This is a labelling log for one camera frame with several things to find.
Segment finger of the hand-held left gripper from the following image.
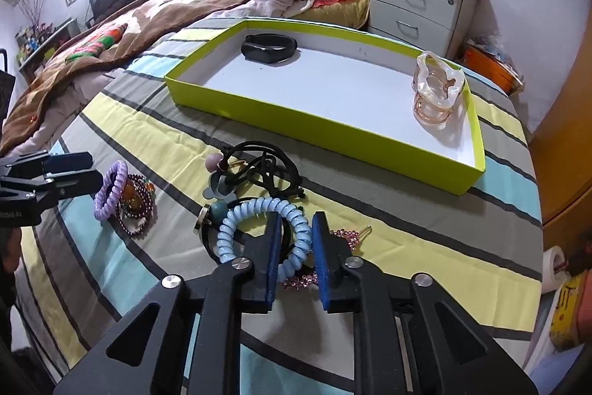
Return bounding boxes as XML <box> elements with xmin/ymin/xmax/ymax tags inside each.
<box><xmin>0</xmin><ymin>151</ymin><xmax>94</xmax><ymax>179</ymax></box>
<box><xmin>0</xmin><ymin>170</ymin><xmax>104</xmax><ymax>211</ymax></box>

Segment black hair ties with charms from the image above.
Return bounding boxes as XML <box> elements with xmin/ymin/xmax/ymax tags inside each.
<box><xmin>202</xmin><ymin>140</ymin><xmax>306</xmax><ymax>202</ymax></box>

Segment rhinestone hair clip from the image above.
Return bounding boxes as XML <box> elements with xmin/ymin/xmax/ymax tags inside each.
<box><xmin>277</xmin><ymin>226</ymin><xmax>371</xmax><ymax>291</ymax></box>

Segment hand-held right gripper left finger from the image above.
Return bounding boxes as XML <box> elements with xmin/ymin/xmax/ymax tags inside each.
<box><xmin>53</xmin><ymin>211</ymin><xmax>284</xmax><ymax>395</ymax></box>

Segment red green patterned cloth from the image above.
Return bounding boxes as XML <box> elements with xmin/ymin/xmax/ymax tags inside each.
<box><xmin>65</xmin><ymin>25</ymin><xmax>128</xmax><ymax>63</ymax></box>

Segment purple spiral hair tie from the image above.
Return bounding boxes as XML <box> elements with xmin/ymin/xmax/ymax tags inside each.
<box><xmin>94</xmin><ymin>160</ymin><xmax>129</xmax><ymax>221</ymax></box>

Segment white claw hair clip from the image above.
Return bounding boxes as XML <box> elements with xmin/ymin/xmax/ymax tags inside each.
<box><xmin>411</xmin><ymin>51</ymin><xmax>465</xmax><ymax>124</ymax></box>

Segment dried branches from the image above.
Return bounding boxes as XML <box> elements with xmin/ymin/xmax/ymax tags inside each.
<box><xmin>18</xmin><ymin>0</ymin><xmax>56</xmax><ymax>30</ymax></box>

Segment toilet paper roll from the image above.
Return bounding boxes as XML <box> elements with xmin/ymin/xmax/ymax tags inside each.
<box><xmin>539</xmin><ymin>246</ymin><xmax>567</xmax><ymax>294</ymax></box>

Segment teal bead black hair tie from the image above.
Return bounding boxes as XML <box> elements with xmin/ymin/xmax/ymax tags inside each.
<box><xmin>194</xmin><ymin>198</ymin><xmax>297</xmax><ymax>266</ymax></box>

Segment white drawer nightstand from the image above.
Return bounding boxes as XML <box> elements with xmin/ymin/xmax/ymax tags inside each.
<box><xmin>369</xmin><ymin>0</ymin><xmax>477</xmax><ymax>61</ymax></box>

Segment white tray green rim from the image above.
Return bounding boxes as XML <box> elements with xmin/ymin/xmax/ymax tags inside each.
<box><xmin>164</xmin><ymin>18</ymin><xmax>486</xmax><ymax>196</ymax></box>

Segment yellow patterned pillow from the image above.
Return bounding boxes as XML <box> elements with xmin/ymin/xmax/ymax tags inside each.
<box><xmin>296</xmin><ymin>0</ymin><xmax>371</xmax><ymax>31</ymax></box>

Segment black smart band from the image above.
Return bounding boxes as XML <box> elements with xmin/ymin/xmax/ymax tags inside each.
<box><xmin>240</xmin><ymin>33</ymin><xmax>299</xmax><ymax>65</ymax></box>

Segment wooden wardrobe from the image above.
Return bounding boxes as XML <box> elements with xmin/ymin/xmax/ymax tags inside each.
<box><xmin>527</xmin><ymin>0</ymin><xmax>592</xmax><ymax>238</ymax></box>

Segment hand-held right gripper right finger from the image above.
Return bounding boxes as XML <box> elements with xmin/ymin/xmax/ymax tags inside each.
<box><xmin>311</xmin><ymin>211</ymin><xmax>539</xmax><ymax>395</ymax></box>

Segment cluttered shelf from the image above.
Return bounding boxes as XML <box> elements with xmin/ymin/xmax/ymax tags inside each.
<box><xmin>14</xmin><ymin>18</ymin><xmax>79</xmax><ymax>76</ymax></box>

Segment bed with blankets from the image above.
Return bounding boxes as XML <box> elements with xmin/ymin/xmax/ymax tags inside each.
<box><xmin>0</xmin><ymin>0</ymin><xmax>375</xmax><ymax>155</ymax></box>

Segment dark red bead bracelet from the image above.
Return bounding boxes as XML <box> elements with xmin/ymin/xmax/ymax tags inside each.
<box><xmin>111</xmin><ymin>174</ymin><xmax>155</xmax><ymax>238</ymax></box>

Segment yellow container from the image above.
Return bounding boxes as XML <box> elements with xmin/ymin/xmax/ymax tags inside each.
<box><xmin>550</xmin><ymin>275</ymin><xmax>584</xmax><ymax>352</ymax></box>

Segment blue spiral hair tie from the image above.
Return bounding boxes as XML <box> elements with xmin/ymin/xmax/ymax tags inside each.
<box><xmin>216</xmin><ymin>197</ymin><xmax>314</xmax><ymax>284</ymax></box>

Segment orange storage bin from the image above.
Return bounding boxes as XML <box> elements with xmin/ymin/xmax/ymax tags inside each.
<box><xmin>462</xmin><ymin>43</ymin><xmax>524</xmax><ymax>96</ymax></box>

